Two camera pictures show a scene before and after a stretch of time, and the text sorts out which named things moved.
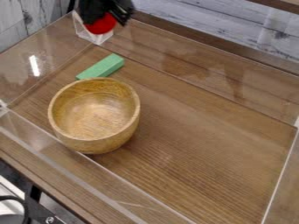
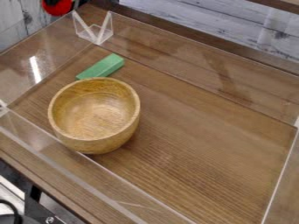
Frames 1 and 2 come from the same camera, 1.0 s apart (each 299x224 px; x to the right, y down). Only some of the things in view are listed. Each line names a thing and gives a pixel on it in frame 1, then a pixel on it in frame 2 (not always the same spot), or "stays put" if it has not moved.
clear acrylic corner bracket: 83,32 stays put
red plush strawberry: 103,25 -> 58,7
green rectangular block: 100,69 stays put
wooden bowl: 94,113 stays put
